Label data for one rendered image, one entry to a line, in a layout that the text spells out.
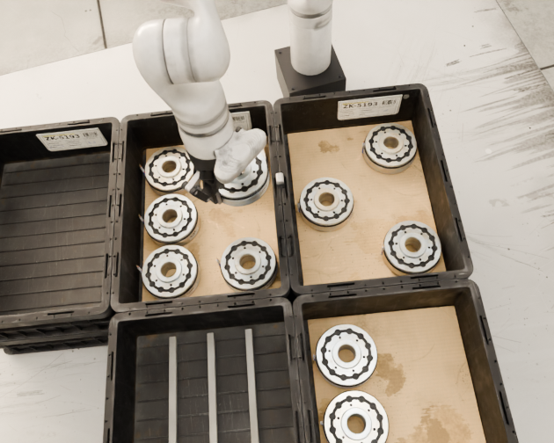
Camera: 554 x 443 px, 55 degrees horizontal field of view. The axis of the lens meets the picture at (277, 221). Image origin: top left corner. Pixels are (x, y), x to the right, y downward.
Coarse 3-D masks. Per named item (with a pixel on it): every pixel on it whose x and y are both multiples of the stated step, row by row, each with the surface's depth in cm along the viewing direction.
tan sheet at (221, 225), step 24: (144, 216) 106; (216, 216) 104; (240, 216) 104; (264, 216) 104; (144, 240) 103; (192, 240) 103; (216, 240) 102; (264, 240) 102; (216, 264) 100; (144, 288) 99; (216, 288) 98
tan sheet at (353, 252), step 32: (352, 128) 111; (320, 160) 108; (352, 160) 108; (416, 160) 107; (352, 192) 105; (384, 192) 104; (416, 192) 104; (352, 224) 102; (384, 224) 101; (320, 256) 99; (352, 256) 99
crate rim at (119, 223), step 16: (160, 112) 104; (272, 112) 102; (272, 128) 100; (272, 144) 101; (272, 160) 97; (272, 176) 96; (112, 272) 90; (288, 272) 88; (112, 288) 89; (272, 288) 87; (288, 288) 87; (112, 304) 88; (128, 304) 87; (144, 304) 87; (160, 304) 87; (176, 304) 87; (192, 304) 87
